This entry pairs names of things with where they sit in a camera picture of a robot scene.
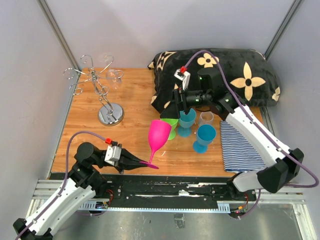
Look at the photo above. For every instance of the pink wine glass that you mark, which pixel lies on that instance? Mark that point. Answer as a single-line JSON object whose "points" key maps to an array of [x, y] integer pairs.
{"points": [[158, 135]]}

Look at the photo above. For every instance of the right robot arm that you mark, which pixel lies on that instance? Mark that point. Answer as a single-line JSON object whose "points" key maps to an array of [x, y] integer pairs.
{"points": [[282, 164]]}

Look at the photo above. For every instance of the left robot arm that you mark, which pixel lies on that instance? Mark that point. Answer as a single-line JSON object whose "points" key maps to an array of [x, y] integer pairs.
{"points": [[82, 183]]}

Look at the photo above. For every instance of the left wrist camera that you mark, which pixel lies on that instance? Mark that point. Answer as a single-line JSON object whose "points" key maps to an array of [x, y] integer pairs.
{"points": [[113, 152]]}

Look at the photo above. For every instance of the clear wine glass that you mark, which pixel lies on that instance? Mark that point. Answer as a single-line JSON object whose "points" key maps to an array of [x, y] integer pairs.
{"points": [[111, 75], [206, 118]]}

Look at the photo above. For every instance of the blue striped cloth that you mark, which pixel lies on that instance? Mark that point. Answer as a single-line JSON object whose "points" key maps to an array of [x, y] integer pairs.
{"points": [[238, 154]]}

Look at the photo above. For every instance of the light blue wine glass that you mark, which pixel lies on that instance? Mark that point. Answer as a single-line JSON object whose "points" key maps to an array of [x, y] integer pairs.
{"points": [[185, 123]]}

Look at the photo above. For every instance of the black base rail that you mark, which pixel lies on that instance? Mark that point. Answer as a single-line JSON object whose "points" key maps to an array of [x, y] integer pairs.
{"points": [[171, 192]]}

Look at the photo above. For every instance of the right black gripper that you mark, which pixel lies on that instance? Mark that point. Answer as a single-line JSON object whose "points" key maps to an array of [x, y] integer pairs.
{"points": [[171, 110]]}

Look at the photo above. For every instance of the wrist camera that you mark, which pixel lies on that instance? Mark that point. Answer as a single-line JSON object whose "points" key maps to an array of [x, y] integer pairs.
{"points": [[183, 75], [113, 152]]}

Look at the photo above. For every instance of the chrome wine glass rack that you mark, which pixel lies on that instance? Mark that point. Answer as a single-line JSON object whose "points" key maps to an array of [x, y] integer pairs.
{"points": [[110, 114]]}

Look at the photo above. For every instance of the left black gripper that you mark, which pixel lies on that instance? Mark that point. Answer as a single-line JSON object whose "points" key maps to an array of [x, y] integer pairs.
{"points": [[128, 161]]}

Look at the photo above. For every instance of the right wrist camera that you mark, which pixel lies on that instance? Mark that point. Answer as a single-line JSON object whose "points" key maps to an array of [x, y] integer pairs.
{"points": [[183, 75]]}

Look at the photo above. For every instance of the black floral pillow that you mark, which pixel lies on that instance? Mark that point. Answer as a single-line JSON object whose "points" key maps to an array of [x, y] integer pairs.
{"points": [[246, 71]]}

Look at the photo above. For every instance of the green wine glass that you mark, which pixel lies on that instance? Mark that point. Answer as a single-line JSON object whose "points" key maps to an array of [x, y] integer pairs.
{"points": [[173, 123]]}

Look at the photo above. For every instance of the dark blue wine glass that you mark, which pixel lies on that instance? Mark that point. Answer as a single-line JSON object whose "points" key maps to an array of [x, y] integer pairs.
{"points": [[204, 136]]}

